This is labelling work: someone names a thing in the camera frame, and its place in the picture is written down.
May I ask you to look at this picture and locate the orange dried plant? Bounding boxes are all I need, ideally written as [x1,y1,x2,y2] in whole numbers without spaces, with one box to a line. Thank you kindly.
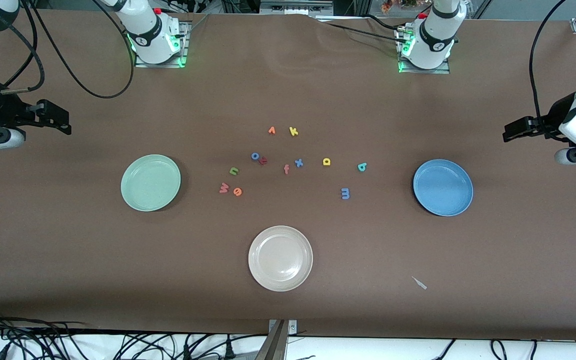
[380,0,421,13]

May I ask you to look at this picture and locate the green plate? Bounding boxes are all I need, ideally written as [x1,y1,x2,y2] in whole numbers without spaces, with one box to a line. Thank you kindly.
[120,154,182,213]

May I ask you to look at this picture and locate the blue plate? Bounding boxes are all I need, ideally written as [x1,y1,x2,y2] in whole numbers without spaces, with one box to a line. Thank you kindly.
[412,159,474,217]

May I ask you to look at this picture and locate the black base cable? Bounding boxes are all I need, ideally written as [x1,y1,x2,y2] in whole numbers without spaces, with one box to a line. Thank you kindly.
[365,14,410,32]
[325,22,401,41]

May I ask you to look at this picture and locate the silver box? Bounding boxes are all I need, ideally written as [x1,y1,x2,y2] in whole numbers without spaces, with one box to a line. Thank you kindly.
[259,0,335,17]

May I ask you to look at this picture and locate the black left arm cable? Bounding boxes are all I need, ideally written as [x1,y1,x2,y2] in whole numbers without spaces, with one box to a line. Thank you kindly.
[529,0,576,126]

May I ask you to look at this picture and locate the silver bracket plate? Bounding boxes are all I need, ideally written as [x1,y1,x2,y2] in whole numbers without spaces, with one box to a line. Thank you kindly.
[268,319,298,335]

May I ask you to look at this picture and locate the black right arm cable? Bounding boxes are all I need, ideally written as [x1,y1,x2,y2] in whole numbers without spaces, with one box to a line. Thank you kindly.
[0,0,136,99]

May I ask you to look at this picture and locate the grey camera stand pole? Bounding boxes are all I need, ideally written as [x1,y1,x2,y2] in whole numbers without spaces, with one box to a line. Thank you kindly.
[255,320,289,360]

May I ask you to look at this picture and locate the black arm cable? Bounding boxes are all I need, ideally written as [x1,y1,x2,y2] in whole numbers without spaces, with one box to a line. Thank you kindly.
[529,0,576,126]
[0,0,136,99]

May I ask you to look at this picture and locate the beige plate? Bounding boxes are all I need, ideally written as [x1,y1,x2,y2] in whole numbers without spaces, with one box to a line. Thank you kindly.
[248,225,314,293]

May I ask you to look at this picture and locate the brown table cover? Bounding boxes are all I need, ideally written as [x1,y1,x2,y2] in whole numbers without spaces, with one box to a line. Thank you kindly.
[0,9,576,341]

